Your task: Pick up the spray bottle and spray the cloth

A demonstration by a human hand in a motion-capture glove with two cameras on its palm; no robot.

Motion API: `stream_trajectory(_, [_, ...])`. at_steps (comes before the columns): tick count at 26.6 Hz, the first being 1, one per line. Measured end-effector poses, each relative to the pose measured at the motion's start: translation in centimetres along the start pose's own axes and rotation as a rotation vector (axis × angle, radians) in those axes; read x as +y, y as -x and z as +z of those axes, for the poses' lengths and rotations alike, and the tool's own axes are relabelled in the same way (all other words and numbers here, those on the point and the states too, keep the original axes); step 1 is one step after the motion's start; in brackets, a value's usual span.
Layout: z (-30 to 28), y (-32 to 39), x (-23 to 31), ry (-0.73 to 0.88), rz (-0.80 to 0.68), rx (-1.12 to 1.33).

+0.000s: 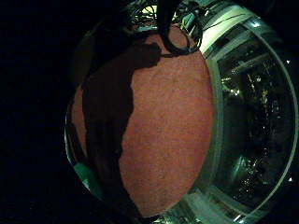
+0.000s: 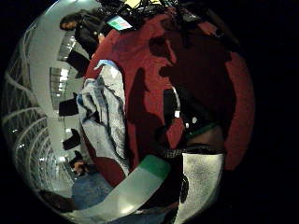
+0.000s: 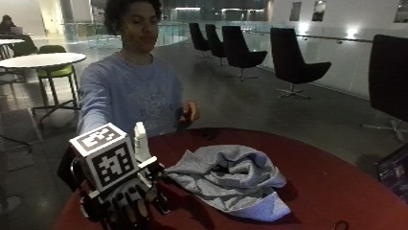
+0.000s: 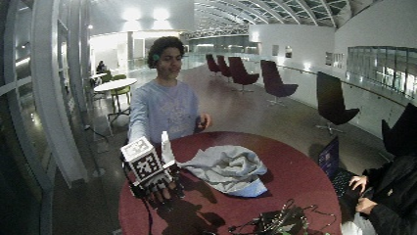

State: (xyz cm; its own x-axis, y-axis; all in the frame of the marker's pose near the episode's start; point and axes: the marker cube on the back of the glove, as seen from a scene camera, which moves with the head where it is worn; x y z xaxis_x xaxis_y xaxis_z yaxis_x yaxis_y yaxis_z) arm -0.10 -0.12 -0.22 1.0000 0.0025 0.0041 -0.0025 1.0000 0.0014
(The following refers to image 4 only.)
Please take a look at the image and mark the dark laptop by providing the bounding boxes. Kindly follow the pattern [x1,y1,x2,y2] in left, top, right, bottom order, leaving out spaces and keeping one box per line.
[317,136,365,210]

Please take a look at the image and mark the green chair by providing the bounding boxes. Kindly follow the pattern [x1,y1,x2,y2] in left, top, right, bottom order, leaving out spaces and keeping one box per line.
[99,70,114,84]
[109,73,133,106]

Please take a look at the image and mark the grey crumpled cloth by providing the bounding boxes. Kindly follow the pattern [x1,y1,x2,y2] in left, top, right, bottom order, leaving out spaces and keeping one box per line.
[175,144,269,198]

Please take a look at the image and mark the small black device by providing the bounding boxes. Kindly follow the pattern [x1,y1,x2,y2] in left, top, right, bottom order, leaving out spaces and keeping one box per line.
[193,117,206,134]

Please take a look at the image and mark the the person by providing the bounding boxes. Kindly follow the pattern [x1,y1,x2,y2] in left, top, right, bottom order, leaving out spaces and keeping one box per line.
[126,35,213,155]

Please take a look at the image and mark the black electronics with cables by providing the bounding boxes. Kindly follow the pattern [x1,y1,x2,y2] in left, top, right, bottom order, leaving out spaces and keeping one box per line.
[226,199,338,235]

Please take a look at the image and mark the white glove mount piece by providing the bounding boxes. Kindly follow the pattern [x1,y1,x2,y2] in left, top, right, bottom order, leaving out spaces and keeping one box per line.
[158,130,177,168]

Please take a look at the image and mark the glass window panels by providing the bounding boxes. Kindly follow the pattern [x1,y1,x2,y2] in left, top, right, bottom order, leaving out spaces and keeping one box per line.
[345,45,417,99]

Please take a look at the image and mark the black lounge chair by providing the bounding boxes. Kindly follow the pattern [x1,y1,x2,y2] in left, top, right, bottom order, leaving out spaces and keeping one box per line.
[315,70,361,135]
[380,102,417,159]

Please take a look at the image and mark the white curved column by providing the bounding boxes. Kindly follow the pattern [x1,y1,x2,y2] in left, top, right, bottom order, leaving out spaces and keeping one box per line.
[29,0,89,184]

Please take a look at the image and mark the black glove cable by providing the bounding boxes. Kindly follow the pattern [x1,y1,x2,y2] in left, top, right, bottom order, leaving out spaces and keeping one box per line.
[122,156,153,235]

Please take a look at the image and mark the dark red lounge chair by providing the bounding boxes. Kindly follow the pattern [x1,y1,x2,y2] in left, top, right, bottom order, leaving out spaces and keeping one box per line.
[214,54,233,79]
[205,53,221,74]
[259,59,299,108]
[226,56,261,93]

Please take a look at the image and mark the white marker cube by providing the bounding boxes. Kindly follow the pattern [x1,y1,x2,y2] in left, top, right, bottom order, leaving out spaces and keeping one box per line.
[119,136,166,187]

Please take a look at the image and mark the white round table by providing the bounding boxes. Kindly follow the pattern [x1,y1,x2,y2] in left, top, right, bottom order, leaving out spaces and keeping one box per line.
[91,77,139,123]

